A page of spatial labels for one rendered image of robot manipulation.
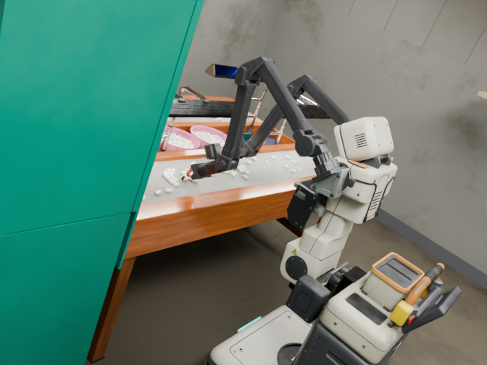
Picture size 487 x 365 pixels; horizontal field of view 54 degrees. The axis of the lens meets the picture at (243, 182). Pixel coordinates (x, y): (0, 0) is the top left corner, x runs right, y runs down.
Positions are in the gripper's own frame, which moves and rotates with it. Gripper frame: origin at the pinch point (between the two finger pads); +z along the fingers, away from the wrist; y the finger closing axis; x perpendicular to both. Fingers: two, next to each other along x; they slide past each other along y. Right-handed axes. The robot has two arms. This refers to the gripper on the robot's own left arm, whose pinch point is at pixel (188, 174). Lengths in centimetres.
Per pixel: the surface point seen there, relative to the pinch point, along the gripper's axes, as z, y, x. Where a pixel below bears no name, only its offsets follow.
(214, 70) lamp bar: 33, -70, -65
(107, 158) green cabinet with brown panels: -33, 63, -4
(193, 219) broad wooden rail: -6.8, 7.9, 20.3
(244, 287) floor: 44, -72, 69
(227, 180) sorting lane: 5.5, -31.3, 4.7
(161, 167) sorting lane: 18.9, -1.7, -6.4
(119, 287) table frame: 13, 36, 42
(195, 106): -8.5, -3.7, -29.0
